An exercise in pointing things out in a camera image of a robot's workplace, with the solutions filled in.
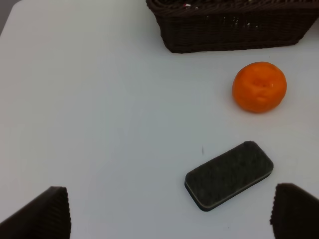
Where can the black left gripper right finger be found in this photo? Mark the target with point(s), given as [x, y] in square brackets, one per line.
[295, 213]

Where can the dark brown wicker basket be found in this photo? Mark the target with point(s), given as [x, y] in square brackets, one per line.
[225, 25]

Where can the black whiteboard eraser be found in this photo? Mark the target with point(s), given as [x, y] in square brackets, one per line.
[220, 179]

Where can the orange tangerine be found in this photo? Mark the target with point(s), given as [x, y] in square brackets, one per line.
[259, 87]

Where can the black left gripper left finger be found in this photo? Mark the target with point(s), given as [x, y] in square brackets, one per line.
[45, 217]

